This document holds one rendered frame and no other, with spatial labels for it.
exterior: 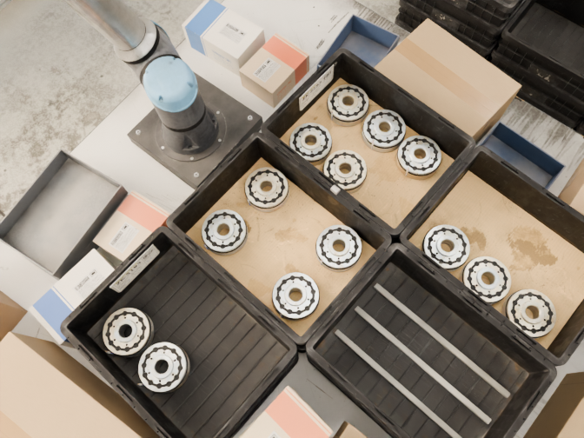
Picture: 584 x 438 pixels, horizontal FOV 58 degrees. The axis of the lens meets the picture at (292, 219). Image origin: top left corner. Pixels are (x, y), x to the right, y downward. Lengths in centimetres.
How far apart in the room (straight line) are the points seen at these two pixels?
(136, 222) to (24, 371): 41
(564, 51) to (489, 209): 102
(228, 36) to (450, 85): 61
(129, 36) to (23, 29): 164
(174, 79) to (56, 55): 152
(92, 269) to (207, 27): 73
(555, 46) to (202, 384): 169
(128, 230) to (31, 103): 139
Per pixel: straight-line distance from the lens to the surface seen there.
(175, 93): 126
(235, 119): 146
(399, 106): 133
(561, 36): 225
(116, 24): 127
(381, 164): 130
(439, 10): 213
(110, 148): 156
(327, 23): 169
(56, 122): 256
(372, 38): 165
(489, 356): 123
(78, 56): 271
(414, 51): 145
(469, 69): 145
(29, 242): 148
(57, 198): 149
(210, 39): 156
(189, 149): 142
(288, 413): 107
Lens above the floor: 200
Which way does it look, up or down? 71 degrees down
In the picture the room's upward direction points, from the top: 6 degrees counter-clockwise
